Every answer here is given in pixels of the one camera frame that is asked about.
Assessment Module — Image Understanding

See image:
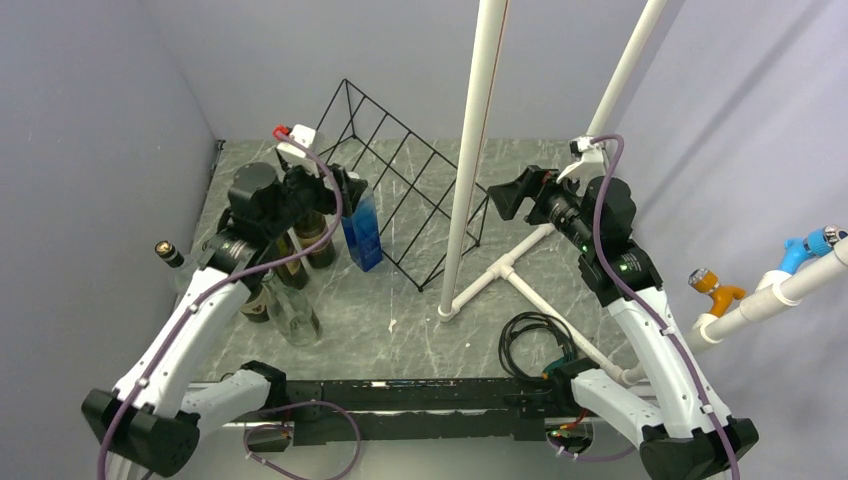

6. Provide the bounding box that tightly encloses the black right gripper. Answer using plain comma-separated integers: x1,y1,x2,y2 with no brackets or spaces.
487,164,598,252

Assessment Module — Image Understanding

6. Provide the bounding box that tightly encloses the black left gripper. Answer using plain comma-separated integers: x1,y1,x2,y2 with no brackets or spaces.
265,159,366,239

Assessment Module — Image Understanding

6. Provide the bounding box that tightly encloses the blue square glass bottle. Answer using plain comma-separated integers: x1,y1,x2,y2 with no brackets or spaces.
342,187,383,272

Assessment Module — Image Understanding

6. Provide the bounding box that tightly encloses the clear glass bottle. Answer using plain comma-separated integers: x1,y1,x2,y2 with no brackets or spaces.
262,270,322,347

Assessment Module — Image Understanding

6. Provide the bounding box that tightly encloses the dark wine bottle black top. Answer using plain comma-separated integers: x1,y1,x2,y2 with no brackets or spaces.
239,285,270,324

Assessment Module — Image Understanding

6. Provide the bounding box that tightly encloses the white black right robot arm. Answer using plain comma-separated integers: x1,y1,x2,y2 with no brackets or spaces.
487,165,759,479

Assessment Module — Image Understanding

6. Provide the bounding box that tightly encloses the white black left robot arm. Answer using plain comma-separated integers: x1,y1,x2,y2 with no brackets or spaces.
81,162,343,479

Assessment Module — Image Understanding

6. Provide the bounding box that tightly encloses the green wine bottle grey capsule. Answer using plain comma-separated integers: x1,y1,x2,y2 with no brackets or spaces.
293,211,337,269

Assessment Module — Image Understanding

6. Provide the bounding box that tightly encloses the dark wine bottle cream label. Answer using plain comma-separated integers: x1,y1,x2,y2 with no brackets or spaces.
276,233,309,290

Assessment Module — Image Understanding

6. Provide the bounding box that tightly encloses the orange pipe valve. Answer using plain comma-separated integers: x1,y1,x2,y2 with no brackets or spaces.
688,268,747,317

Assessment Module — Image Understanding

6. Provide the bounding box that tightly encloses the white PVC side pipe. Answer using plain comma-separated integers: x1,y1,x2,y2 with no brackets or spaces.
686,239,847,354

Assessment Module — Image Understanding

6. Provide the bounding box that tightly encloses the blue pipe valve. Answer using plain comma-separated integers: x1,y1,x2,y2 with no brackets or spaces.
777,224,847,275

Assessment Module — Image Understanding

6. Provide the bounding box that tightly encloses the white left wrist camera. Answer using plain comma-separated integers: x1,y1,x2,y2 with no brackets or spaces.
272,124,323,176

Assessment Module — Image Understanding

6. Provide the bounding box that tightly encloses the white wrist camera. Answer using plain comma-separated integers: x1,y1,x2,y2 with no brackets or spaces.
272,124,323,176
556,136,608,184

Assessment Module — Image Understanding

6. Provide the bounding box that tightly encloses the black wire wine rack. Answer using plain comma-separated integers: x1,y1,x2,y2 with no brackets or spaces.
316,79,457,291

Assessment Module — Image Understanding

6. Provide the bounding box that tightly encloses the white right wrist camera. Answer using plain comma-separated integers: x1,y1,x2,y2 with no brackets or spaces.
556,136,608,184

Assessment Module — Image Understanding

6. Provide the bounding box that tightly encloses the white PVC pipe frame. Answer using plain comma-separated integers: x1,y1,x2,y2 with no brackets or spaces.
437,0,670,386

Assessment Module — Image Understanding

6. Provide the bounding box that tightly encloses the coiled black cable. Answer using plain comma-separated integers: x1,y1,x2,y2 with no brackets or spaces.
497,311,579,382

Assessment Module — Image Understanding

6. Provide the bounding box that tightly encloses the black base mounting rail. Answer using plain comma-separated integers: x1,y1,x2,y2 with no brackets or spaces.
221,377,598,446

